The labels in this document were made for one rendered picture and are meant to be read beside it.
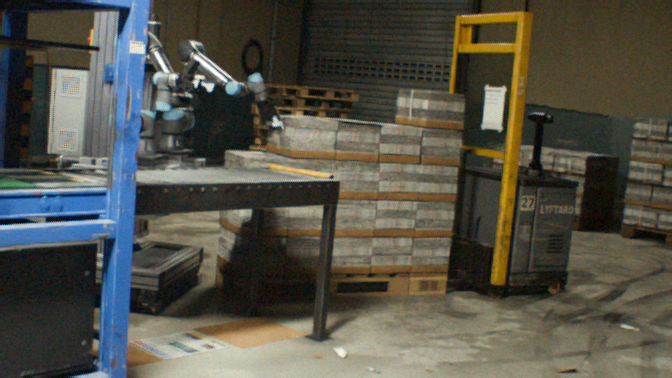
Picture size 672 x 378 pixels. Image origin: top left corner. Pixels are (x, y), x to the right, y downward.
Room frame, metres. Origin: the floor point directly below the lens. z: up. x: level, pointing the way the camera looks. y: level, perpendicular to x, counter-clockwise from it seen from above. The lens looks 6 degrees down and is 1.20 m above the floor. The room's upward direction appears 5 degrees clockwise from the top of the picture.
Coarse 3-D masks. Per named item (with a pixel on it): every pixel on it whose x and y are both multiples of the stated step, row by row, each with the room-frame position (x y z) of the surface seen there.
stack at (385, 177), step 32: (256, 160) 4.76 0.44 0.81; (288, 160) 4.85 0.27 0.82; (320, 160) 4.95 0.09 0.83; (384, 192) 5.16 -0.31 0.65; (416, 192) 5.26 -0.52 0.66; (288, 224) 4.89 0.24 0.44; (320, 224) 4.97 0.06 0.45; (352, 224) 5.07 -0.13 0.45; (384, 224) 5.16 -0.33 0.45; (224, 256) 4.97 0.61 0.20; (288, 256) 4.88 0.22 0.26; (352, 256) 5.07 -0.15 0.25; (384, 256) 5.18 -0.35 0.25; (224, 288) 4.92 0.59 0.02; (288, 288) 5.07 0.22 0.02
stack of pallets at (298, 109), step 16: (272, 96) 11.59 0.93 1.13; (288, 96) 11.43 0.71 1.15; (304, 96) 11.36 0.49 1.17; (320, 96) 11.60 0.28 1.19; (336, 96) 12.34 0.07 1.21; (352, 96) 12.11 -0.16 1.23; (256, 112) 11.68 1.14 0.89; (304, 112) 11.96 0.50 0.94; (320, 112) 11.72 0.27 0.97; (336, 112) 12.20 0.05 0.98; (256, 128) 11.74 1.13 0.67; (256, 144) 11.78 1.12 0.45
